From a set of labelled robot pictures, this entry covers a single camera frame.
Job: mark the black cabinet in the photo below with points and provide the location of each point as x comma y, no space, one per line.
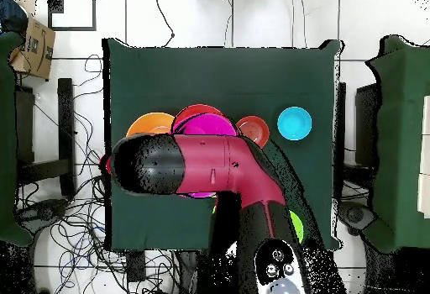
366,129

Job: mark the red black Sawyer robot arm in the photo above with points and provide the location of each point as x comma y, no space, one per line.
208,163

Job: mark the red cup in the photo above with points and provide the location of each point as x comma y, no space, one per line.
106,164

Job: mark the large red-orange bowl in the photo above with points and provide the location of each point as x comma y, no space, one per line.
196,110

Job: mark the grey pedestal leg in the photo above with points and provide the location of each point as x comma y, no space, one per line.
43,210
356,215

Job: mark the small blue bowl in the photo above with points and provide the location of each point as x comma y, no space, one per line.
294,123

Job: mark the black metal stand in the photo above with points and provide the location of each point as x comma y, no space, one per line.
65,122

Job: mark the dark green tablecloth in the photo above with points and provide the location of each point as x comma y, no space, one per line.
218,79

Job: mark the small red-orange bowl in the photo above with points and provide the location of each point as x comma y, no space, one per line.
257,129

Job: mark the dark blue bag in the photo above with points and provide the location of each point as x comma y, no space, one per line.
10,15

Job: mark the cardboard box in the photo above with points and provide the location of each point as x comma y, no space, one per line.
33,48

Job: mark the green cloth covered table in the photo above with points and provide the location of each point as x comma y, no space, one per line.
399,139
6,122

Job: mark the large pink bowl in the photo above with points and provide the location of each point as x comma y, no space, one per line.
208,126

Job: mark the green bowl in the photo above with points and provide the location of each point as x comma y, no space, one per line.
298,228

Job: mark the large orange bowl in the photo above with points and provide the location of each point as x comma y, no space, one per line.
151,122

